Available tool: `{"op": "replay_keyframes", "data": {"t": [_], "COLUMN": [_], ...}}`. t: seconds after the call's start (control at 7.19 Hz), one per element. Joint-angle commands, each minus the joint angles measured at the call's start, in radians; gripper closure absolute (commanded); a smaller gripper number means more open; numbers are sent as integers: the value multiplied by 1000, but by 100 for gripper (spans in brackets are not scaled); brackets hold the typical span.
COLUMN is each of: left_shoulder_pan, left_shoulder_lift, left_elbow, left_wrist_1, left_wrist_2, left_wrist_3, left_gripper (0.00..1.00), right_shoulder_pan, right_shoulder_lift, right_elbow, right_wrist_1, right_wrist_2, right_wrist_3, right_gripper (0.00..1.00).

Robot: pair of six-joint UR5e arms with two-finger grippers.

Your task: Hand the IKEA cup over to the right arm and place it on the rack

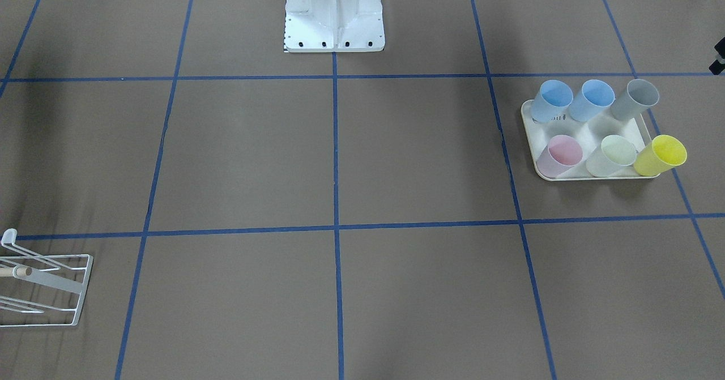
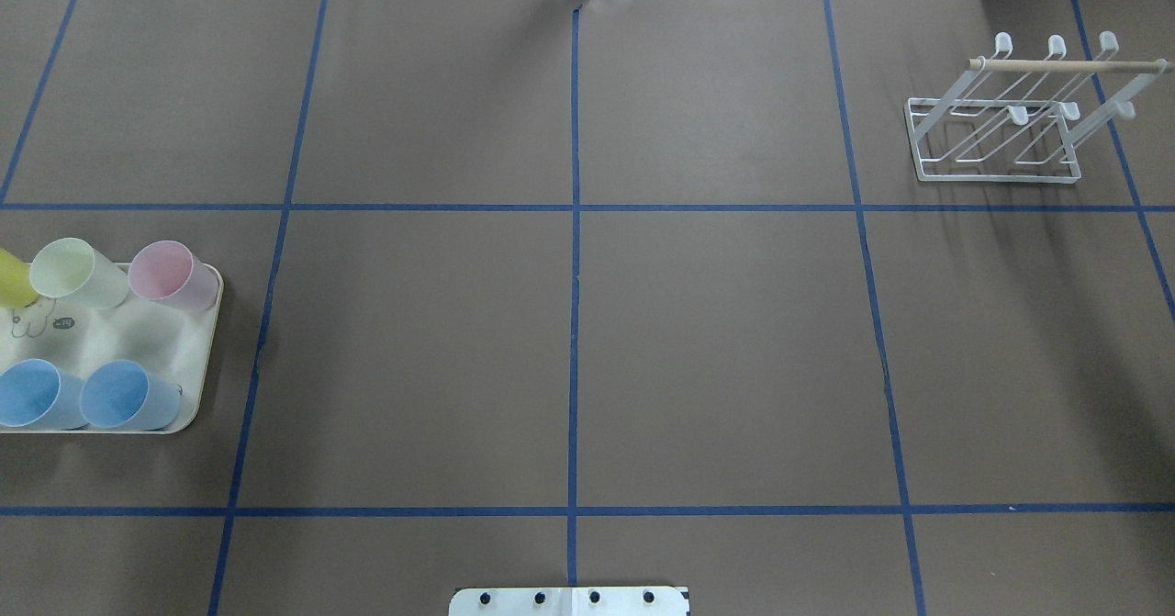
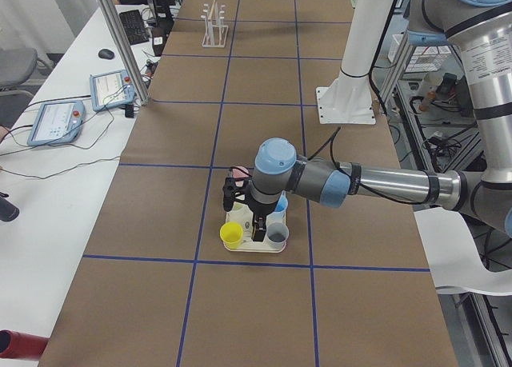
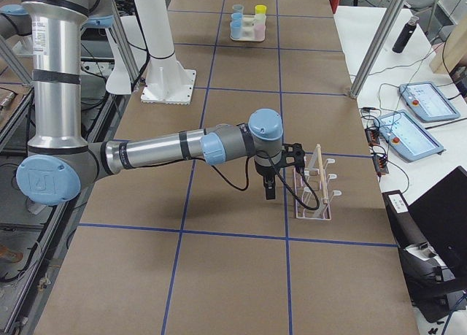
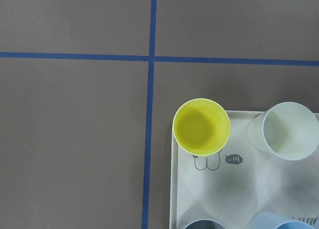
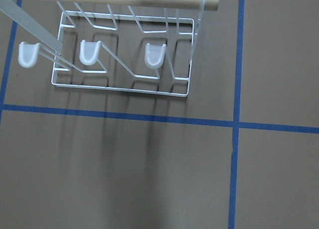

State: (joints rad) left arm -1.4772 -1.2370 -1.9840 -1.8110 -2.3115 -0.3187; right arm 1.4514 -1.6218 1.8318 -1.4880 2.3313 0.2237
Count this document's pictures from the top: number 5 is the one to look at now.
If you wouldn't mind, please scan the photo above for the yellow plastic cup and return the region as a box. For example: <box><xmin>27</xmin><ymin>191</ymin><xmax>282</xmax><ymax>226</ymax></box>
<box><xmin>172</xmin><ymin>98</ymin><xmax>231</xmax><ymax>156</ymax></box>

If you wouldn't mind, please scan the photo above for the grey plastic cup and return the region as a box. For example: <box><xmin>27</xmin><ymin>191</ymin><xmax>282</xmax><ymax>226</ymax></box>
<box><xmin>185</xmin><ymin>220</ymin><xmax>225</xmax><ymax>229</ymax></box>

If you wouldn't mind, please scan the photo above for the pale green plastic cup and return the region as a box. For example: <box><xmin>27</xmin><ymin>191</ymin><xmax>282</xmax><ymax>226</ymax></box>
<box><xmin>248</xmin><ymin>102</ymin><xmax>319</xmax><ymax>161</ymax></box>

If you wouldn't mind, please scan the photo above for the light blue plastic cup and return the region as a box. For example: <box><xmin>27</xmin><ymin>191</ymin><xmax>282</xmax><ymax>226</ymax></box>
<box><xmin>251</xmin><ymin>212</ymin><xmax>314</xmax><ymax>229</ymax></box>

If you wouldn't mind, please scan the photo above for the cream serving tray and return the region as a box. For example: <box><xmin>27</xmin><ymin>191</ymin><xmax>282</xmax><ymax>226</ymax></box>
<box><xmin>169</xmin><ymin>111</ymin><xmax>319</xmax><ymax>229</ymax></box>

